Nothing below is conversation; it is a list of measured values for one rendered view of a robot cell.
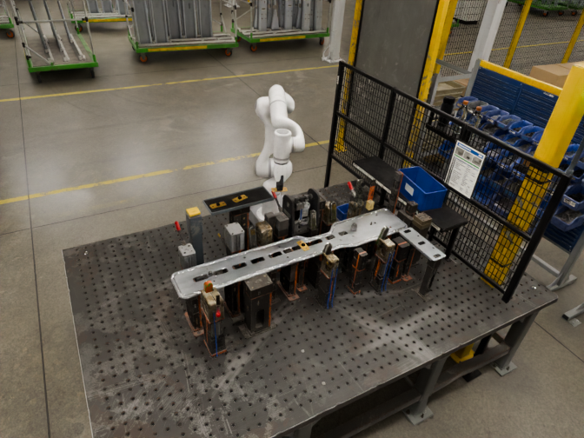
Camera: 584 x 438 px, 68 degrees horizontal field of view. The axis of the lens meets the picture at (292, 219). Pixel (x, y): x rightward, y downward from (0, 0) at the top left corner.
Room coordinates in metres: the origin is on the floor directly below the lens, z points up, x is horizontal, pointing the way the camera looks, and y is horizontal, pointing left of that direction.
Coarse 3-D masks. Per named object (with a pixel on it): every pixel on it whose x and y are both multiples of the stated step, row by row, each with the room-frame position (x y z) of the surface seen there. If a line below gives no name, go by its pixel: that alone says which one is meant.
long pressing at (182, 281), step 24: (360, 216) 2.14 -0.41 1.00; (384, 216) 2.16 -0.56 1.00; (288, 240) 1.87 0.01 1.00; (312, 240) 1.88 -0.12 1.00; (336, 240) 1.90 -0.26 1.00; (360, 240) 1.92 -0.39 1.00; (216, 264) 1.63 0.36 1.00; (264, 264) 1.65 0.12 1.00; (288, 264) 1.67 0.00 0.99; (192, 288) 1.45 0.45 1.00; (216, 288) 1.47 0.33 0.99
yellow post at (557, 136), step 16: (576, 64) 2.01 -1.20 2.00; (576, 80) 1.97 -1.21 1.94; (560, 96) 2.01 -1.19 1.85; (576, 96) 1.95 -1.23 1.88; (560, 112) 1.98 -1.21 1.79; (576, 112) 1.94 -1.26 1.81; (560, 128) 1.96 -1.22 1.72; (576, 128) 1.97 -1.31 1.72; (544, 144) 1.99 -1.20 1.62; (560, 144) 1.94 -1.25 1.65; (544, 160) 1.96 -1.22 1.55; (560, 160) 1.97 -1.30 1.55; (528, 176) 1.99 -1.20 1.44; (544, 176) 1.94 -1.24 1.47; (544, 192) 1.97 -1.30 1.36; (512, 208) 2.00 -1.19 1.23; (528, 208) 1.94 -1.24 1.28; (528, 224) 1.96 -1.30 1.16; (496, 256) 1.98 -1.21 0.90; (512, 256) 1.96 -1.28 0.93; (496, 272) 1.95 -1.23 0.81; (464, 352) 1.94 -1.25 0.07
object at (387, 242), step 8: (384, 240) 1.87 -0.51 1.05; (384, 248) 1.84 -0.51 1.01; (392, 248) 1.84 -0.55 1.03; (376, 256) 1.88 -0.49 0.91; (384, 256) 1.83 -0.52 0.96; (392, 256) 1.85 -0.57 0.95; (376, 264) 1.87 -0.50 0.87; (384, 264) 1.84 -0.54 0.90; (376, 272) 1.86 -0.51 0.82; (384, 272) 1.85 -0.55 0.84; (376, 280) 1.85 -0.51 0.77; (384, 280) 1.84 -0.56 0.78; (376, 288) 1.83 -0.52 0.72; (384, 288) 1.85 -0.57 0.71
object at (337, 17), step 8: (336, 0) 8.97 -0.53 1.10; (344, 0) 8.98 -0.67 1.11; (336, 8) 8.95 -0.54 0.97; (344, 8) 9.00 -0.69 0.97; (336, 16) 8.92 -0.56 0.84; (336, 24) 8.92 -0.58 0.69; (336, 32) 8.94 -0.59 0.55; (336, 40) 8.95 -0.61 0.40; (336, 48) 8.96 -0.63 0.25; (328, 56) 8.97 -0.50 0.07; (336, 56) 8.97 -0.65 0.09
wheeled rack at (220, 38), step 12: (132, 12) 7.85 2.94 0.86; (132, 24) 8.68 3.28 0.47; (132, 36) 8.42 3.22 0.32; (168, 36) 8.50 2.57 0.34; (216, 36) 8.89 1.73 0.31; (228, 36) 8.95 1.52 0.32; (144, 48) 7.90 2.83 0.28; (156, 48) 7.98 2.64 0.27; (168, 48) 8.07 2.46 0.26; (180, 48) 8.17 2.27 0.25; (192, 48) 8.27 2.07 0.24; (204, 48) 8.38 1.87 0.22; (216, 48) 8.49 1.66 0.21; (228, 48) 8.70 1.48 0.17; (144, 60) 7.96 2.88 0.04
